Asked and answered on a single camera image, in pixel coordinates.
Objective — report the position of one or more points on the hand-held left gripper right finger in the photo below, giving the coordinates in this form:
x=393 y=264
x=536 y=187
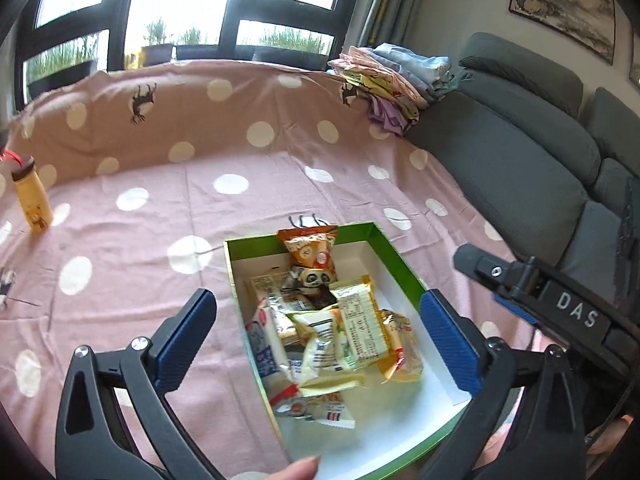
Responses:
x=450 y=345

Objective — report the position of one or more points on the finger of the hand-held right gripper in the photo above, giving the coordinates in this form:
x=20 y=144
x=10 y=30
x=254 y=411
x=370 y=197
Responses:
x=495 y=275

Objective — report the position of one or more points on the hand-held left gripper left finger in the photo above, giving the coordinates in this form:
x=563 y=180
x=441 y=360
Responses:
x=182 y=345

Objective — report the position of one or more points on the yellow rice cracker packet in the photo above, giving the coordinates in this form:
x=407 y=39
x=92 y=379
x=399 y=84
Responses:
x=405 y=350

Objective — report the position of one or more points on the white blue-print snack packet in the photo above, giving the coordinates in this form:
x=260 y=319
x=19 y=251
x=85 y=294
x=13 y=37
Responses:
x=265 y=355

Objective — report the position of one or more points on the yellow snack packet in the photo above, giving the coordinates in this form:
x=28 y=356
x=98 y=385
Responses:
x=362 y=325

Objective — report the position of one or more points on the green cardboard box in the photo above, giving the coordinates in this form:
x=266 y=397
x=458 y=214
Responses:
x=357 y=260

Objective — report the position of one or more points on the green-white snack packet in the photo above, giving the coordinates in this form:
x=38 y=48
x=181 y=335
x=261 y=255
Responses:
x=320 y=325

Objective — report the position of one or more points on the panda print snack packet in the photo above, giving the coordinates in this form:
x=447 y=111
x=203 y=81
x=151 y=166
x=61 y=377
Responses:
x=312 y=280

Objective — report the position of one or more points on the white peanut-print snack packet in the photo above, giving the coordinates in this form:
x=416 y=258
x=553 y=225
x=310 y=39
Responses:
x=320 y=412

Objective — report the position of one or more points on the orange-brown snack packet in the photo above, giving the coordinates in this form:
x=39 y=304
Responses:
x=307 y=250

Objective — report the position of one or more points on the person's right forearm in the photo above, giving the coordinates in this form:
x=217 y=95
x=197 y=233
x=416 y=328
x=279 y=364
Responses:
x=615 y=435

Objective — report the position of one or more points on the person's left hand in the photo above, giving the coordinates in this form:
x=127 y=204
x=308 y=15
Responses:
x=295 y=470

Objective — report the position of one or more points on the pink polka-dot blanket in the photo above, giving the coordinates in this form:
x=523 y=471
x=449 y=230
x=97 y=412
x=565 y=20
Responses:
x=150 y=240

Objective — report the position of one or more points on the grey sofa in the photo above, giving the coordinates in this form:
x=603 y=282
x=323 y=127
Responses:
x=500 y=160

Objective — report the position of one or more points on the yellow bear print bottle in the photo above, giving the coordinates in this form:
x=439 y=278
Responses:
x=35 y=205

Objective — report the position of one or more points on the pile of folded clothes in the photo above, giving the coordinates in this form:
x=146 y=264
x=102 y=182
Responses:
x=390 y=80

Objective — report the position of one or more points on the grey curtain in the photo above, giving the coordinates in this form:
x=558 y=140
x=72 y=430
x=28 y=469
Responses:
x=390 y=5

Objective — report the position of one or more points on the potted plant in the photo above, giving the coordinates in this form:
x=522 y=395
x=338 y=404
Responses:
x=157 y=52

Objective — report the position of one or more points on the long planter with grass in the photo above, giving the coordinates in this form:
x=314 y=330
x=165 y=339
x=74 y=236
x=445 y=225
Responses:
x=285 y=47
x=60 y=67

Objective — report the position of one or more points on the black-framed window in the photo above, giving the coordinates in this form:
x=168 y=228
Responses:
x=116 y=35

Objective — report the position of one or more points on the landscape wall painting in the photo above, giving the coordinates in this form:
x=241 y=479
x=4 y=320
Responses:
x=565 y=5

